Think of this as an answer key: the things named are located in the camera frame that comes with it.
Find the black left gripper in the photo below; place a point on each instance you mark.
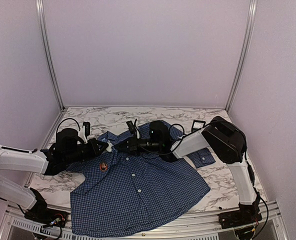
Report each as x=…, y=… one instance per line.
x=93, y=143

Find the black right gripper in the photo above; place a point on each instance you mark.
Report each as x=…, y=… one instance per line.
x=132, y=146

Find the blue checked button shirt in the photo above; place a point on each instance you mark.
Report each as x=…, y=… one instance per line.
x=142, y=189

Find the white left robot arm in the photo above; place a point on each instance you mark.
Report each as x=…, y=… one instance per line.
x=32, y=161

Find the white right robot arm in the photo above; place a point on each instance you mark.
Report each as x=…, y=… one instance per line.
x=226, y=140

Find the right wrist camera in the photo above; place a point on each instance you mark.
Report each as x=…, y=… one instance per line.
x=133, y=129

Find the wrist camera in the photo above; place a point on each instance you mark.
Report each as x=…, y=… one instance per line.
x=133, y=129
x=84, y=132

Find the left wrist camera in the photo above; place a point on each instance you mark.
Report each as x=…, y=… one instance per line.
x=84, y=132

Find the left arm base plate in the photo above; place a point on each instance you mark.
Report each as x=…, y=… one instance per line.
x=47, y=216

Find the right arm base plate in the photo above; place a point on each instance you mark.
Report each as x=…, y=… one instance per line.
x=246, y=214

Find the aluminium front rail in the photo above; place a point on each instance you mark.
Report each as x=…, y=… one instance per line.
x=195, y=225

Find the left aluminium frame post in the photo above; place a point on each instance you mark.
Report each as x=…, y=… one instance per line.
x=47, y=51

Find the aluminium frame post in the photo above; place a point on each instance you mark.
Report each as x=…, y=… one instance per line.
x=47, y=51
x=246, y=43

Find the right aluminium frame post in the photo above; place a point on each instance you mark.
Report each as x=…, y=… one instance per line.
x=246, y=43

